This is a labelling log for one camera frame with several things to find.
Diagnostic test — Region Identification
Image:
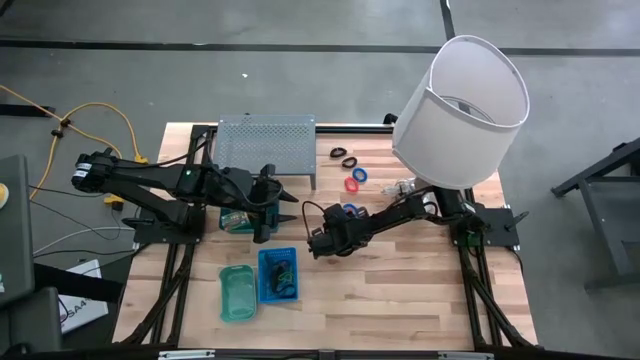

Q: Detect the yellow extension cable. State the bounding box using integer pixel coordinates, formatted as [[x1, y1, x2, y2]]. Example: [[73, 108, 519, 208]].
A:
[[0, 84, 150, 210]]

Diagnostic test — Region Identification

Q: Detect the black floor bar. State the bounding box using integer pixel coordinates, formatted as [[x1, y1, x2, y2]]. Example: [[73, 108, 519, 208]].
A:
[[0, 103, 56, 119]]

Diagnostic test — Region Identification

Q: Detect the clear-wrapped lamp cord bundle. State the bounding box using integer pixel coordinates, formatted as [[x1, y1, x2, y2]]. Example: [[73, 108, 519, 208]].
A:
[[382, 178, 409, 197]]

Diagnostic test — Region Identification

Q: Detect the grey perforated metal shelf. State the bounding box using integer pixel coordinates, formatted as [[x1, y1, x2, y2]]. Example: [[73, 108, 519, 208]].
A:
[[210, 114, 318, 191]]

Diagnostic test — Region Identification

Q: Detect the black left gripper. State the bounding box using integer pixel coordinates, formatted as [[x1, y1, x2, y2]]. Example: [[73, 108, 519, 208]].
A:
[[249, 163, 301, 245]]

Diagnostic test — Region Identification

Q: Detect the yellow green crayon box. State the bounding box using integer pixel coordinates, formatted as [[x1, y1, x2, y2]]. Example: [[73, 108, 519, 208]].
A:
[[221, 209, 251, 234]]

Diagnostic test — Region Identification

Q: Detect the mint green plastic bin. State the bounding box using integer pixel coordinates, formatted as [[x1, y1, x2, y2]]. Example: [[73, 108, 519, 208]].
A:
[[218, 264, 258, 323]]

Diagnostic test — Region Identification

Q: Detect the dark teal plastic bin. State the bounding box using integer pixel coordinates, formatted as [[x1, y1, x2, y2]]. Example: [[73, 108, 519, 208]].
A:
[[218, 204, 281, 235]]

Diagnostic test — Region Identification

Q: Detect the white fabric lamp shade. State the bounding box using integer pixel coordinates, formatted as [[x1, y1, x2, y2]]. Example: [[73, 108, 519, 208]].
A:
[[392, 34, 531, 191]]

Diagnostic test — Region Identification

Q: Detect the white printed box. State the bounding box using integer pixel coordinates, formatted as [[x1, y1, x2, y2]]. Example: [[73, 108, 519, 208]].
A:
[[58, 258, 109, 335]]

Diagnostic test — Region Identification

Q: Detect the silver metal lamp base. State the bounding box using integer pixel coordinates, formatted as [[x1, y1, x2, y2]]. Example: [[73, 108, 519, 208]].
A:
[[405, 177, 441, 206]]

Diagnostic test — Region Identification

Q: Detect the black side desk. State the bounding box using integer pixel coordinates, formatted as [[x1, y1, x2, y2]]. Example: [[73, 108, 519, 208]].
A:
[[551, 137, 640, 291]]

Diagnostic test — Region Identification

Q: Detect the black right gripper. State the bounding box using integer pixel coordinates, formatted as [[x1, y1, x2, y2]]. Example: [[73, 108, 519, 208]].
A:
[[305, 202, 362, 261]]

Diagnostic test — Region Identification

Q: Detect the dark grey cabinet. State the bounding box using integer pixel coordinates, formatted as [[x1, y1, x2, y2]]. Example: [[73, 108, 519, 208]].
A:
[[0, 154, 35, 307]]

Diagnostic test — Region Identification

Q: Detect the blue slotted plastic basket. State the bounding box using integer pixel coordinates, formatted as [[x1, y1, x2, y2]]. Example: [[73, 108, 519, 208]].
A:
[[257, 247, 300, 305]]

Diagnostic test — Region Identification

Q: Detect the large black rubber band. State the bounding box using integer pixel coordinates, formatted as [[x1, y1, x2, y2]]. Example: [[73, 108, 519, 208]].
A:
[[269, 258, 298, 299]]

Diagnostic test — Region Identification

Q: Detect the silver aluminium bracket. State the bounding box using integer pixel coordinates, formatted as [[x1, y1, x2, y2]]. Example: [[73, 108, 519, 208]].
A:
[[438, 351, 495, 360], [158, 349, 216, 360]]

